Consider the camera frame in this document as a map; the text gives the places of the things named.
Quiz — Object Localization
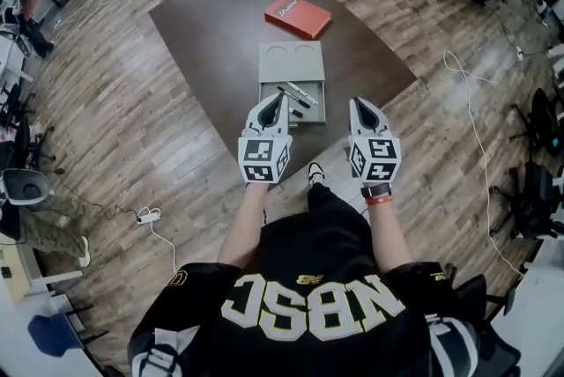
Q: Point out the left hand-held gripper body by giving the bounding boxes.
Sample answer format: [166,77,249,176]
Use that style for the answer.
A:
[237,128,294,185]

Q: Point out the long white floor cable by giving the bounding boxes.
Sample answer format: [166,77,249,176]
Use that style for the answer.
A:
[442,50,525,275]

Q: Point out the person's right forearm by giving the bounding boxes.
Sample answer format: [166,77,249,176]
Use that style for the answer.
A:
[360,183,414,275]

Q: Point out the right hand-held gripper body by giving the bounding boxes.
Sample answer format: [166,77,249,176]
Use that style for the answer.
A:
[347,128,402,183]

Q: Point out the white marker pen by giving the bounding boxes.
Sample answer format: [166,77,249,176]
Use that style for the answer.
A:
[286,80,323,106]

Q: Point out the black trousers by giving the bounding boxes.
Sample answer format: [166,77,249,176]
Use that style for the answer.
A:
[259,183,376,275]

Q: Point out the white power strip cable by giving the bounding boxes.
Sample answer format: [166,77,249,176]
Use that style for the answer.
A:
[149,221,178,275]

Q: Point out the red flat box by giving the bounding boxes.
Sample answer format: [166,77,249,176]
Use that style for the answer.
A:
[263,0,332,41]

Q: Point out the grey tray box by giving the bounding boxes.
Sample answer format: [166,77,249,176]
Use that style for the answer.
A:
[257,40,328,129]

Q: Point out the person's right white shoe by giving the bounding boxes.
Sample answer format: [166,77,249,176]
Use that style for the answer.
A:
[307,161,327,188]

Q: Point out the white power strip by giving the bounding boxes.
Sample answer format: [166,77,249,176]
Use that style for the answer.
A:
[136,207,162,227]

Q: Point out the blue chair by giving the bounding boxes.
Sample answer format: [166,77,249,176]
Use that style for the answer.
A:
[26,307,109,359]

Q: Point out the black lettered jersey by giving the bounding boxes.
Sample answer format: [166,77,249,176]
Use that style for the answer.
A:
[127,260,486,377]

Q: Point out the person's left forearm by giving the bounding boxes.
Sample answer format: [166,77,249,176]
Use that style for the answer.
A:
[218,182,270,266]

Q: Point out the black office chair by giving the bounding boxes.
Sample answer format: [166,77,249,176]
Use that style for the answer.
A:
[510,86,564,157]
[0,82,57,168]
[488,161,564,240]
[453,273,523,377]

